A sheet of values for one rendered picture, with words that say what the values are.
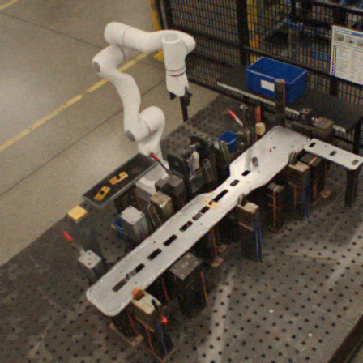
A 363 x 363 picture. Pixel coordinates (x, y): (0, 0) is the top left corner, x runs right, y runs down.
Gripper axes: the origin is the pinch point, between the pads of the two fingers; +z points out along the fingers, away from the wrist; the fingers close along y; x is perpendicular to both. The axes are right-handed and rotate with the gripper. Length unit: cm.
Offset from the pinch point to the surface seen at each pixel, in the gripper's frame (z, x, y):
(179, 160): 23.7, -11.3, 7.6
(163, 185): 32.2, -22.5, 6.7
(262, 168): 41, 23, 29
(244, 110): 21.5, 33.8, 8.1
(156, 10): 92, 181, -234
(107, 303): 42, -79, 32
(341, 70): 19, 90, 27
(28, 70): 151, 82, -350
